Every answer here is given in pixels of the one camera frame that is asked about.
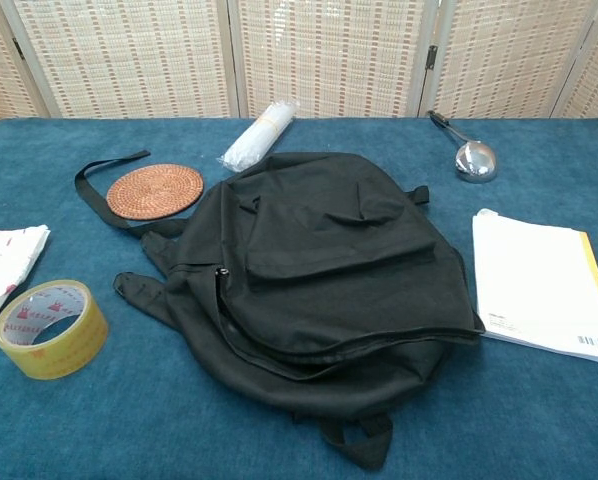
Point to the yellowish clear tape roll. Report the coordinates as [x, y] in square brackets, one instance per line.
[79, 345]

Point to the white tissue pack red print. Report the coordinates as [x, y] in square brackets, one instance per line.
[4, 270]

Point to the yellow and white book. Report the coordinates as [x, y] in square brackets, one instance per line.
[529, 280]

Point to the round woven rattan coaster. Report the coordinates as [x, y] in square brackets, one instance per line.
[154, 192]

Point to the black fabric backpack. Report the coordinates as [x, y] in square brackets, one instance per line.
[329, 280]

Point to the blue carpet table cover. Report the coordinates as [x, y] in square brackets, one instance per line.
[129, 425]

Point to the woven bamboo folding screen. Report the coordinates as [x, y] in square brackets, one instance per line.
[129, 60]

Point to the plastic-wrapped white cup stack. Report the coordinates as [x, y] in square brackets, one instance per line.
[254, 140]

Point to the black screen hinge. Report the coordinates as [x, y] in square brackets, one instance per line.
[18, 49]
[432, 56]

